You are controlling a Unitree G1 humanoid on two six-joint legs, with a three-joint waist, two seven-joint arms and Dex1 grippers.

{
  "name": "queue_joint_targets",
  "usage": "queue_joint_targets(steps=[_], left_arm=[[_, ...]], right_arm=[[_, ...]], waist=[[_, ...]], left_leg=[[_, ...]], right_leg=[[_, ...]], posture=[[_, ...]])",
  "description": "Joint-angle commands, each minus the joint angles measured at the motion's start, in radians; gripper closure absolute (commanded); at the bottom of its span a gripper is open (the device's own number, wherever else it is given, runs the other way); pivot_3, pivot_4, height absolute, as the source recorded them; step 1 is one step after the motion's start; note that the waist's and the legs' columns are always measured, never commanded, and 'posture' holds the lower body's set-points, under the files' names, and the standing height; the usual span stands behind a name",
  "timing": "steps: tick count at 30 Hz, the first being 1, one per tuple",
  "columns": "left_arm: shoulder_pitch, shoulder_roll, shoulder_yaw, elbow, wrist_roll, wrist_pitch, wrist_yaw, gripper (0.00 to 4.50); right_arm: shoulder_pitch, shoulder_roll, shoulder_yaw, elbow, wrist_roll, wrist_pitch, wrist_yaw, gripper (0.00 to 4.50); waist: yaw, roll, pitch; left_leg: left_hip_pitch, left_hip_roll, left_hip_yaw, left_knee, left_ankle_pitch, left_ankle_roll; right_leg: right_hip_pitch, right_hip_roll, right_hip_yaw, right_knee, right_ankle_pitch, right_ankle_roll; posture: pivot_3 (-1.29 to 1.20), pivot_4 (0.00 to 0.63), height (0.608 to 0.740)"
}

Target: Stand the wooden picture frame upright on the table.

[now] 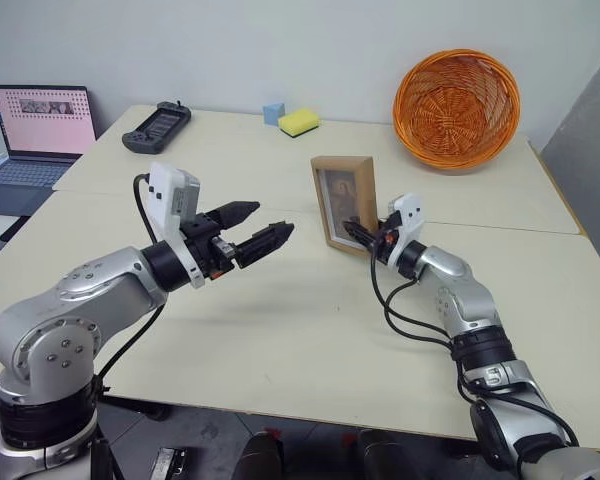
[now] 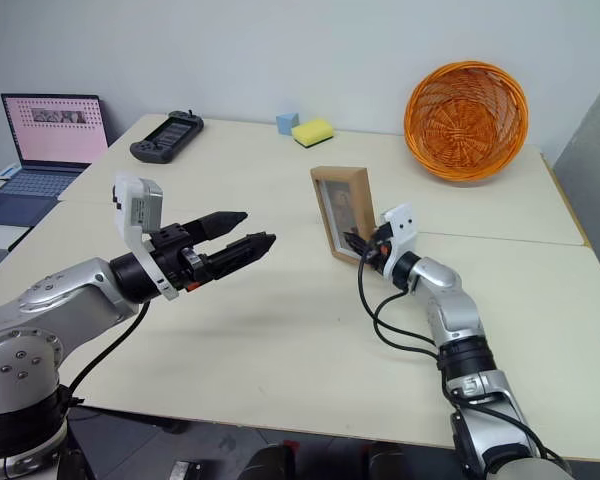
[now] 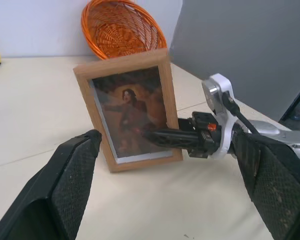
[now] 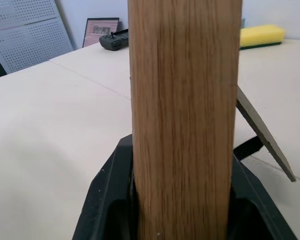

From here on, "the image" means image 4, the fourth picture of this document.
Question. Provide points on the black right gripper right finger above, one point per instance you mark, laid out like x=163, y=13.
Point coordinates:
x=255, y=207

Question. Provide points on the wooden picture frame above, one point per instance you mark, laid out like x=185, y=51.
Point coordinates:
x=182, y=100

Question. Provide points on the grey perforated metal panel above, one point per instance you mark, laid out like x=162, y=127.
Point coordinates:
x=22, y=12
x=35, y=47

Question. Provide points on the yellow sponge with green pad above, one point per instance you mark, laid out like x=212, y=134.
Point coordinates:
x=261, y=35

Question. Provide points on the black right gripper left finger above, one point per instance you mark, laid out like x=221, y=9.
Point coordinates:
x=107, y=180

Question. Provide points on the black framed picture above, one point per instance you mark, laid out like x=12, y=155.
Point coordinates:
x=96, y=28

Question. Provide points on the black remote controller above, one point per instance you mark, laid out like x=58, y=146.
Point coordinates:
x=112, y=41

